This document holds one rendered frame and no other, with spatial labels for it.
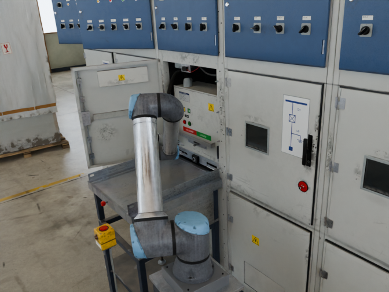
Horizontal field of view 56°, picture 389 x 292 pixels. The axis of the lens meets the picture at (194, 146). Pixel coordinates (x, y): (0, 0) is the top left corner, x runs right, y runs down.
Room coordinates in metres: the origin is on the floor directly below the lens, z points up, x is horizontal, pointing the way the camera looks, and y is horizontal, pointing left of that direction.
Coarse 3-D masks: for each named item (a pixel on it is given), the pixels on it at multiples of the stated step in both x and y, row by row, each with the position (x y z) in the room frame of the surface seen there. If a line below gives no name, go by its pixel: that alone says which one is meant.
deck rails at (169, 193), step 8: (128, 160) 2.39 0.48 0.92; (160, 160) 2.52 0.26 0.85; (112, 168) 2.32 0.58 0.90; (120, 168) 2.35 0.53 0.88; (128, 168) 2.39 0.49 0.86; (88, 176) 2.21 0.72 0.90; (96, 176) 2.24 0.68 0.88; (104, 176) 2.28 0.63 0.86; (112, 176) 2.29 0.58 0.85; (200, 176) 2.08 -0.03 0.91; (208, 176) 2.12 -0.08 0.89; (216, 176) 2.16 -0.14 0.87; (184, 184) 2.00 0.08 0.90; (192, 184) 2.04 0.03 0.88; (200, 184) 2.08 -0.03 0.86; (168, 192) 1.93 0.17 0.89; (176, 192) 1.97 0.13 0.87; (184, 192) 2.00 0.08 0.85; (128, 208) 1.77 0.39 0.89; (136, 208) 1.80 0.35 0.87
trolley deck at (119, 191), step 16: (176, 160) 2.51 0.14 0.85; (128, 176) 2.28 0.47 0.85; (176, 176) 2.24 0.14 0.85; (192, 176) 2.22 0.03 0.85; (96, 192) 2.13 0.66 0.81; (112, 192) 2.05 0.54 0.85; (128, 192) 2.04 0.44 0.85; (192, 192) 2.00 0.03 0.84; (208, 192) 2.08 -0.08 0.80; (112, 208) 1.94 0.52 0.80
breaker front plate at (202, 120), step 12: (192, 96) 2.44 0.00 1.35; (204, 96) 2.34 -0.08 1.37; (216, 96) 2.24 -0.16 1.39; (192, 108) 2.45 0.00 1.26; (204, 108) 2.34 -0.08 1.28; (216, 108) 2.24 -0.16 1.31; (192, 120) 2.46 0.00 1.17; (204, 120) 2.35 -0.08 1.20; (216, 120) 2.25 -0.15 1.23; (204, 132) 2.35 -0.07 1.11; (216, 132) 2.25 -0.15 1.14; (192, 144) 2.47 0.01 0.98; (216, 144) 2.25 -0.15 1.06; (204, 156) 2.36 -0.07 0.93; (216, 156) 2.25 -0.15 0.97
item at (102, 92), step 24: (72, 72) 2.46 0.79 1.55; (96, 72) 2.54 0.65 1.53; (120, 72) 2.57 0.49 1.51; (144, 72) 2.62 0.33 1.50; (96, 96) 2.53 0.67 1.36; (120, 96) 2.59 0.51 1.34; (96, 120) 2.52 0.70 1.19; (120, 120) 2.58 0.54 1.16; (96, 144) 2.52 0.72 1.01; (120, 144) 2.57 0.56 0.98
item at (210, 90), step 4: (192, 84) 2.64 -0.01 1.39; (196, 84) 2.63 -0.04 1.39; (200, 84) 2.62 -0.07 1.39; (204, 84) 2.62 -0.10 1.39; (208, 84) 2.61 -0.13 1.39; (212, 84) 2.60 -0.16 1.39; (184, 88) 2.52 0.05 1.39; (188, 88) 2.49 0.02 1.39; (192, 88) 2.50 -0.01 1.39; (196, 88) 2.50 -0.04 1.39; (200, 88) 2.49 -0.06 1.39; (204, 88) 2.48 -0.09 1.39; (208, 88) 2.47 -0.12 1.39; (212, 88) 2.47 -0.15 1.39; (216, 88) 2.46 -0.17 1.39; (200, 92) 2.37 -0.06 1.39; (204, 92) 2.34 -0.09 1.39; (208, 92) 2.35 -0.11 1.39; (212, 92) 2.35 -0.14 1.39; (216, 92) 2.34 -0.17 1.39
